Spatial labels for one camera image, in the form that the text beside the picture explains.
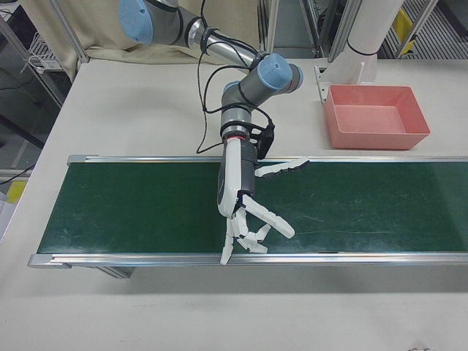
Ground aluminium conveyor rail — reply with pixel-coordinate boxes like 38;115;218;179
28;250;468;270
67;154;468;165

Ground white cylindrical post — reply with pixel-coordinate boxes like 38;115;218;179
345;0;402;58

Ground beige curtain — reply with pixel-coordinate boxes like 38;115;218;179
18;0;268;80

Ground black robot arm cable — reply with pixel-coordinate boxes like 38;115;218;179
195;0;277;154

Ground white wire rack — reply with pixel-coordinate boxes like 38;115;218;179
28;31;61;70

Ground green conveyor belt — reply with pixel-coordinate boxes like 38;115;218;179
36;160;468;255

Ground pink plastic box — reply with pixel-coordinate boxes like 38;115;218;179
323;84;431;151

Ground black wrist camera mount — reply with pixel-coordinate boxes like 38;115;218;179
250;122;277;160

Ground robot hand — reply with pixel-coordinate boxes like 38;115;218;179
216;135;311;266

